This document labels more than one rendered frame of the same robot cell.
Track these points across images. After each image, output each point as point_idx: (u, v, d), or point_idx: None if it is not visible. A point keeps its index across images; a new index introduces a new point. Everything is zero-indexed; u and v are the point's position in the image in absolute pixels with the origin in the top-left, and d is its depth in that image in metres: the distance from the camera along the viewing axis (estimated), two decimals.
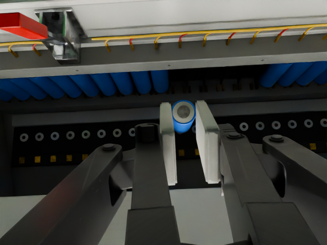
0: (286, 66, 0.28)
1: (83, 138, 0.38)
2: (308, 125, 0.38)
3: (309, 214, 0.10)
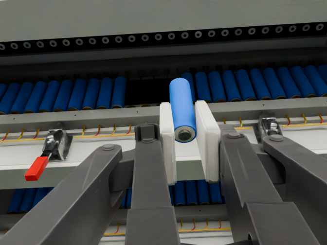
0: (116, 101, 0.41)
1: (267, 27, 0.45)
2: (79, 41, 0.46)
3: (309, 214, 0.10)
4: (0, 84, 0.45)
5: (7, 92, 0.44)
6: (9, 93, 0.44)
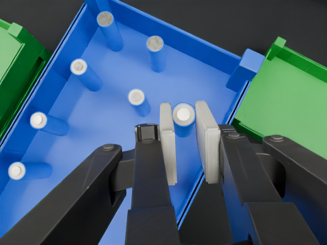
0: None
1: None
2: None
3: (309, 214, 0.10)
4: None
5: None
6: None
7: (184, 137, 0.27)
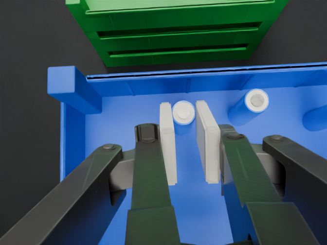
0: None
1: None
2: None
3: (309, 214, 0.10)
4: None
5: None
6: None
7: None
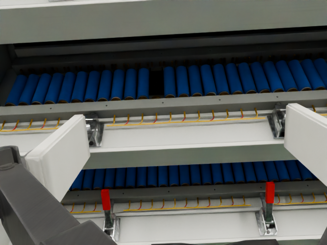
0: (142, 93, 0.45)
1: None
2: None
3: None
4: (32, 75, 0.49)
5: (39, 82, 0.47)
6: (42, 83, 0.47)
7: (189, 68, 0.48)
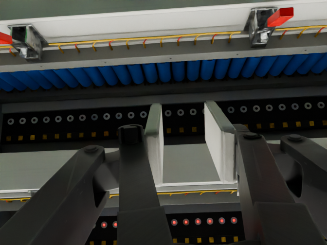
0: (194, 63, 0.39)
1: (56, 121, 0.49)
2: (230, 111, 0.48)
3: (325, 215, 0.10)
4: (317, 72, 0.43)
5: (311, 67, 0.42)
6: (308, 66, 0.41)
7: (142, 80, 0.45)
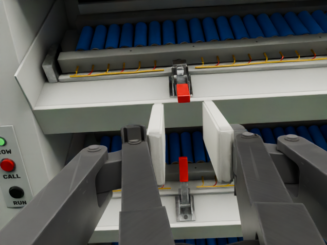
0: (228, 35, 0.40)
1: None
2: None
3: (322, 215, 0.10)
4: (100, 26, 0.44)
5: (110, 31, 0.43)
6: (114, 32, 0.43)
7: (272, 15, 0.44)
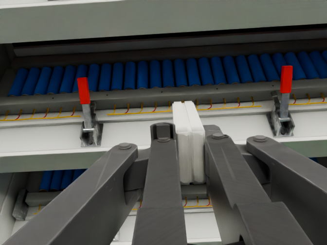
0: (141, 84, 0.46)
1: None
2: None
3: (295, 214, 0.10)
4: (33, 68, 0.50)
5: (41, 76, 0.48)
6: (44, 77, 0.48)
7: (187, 61, 0.49)
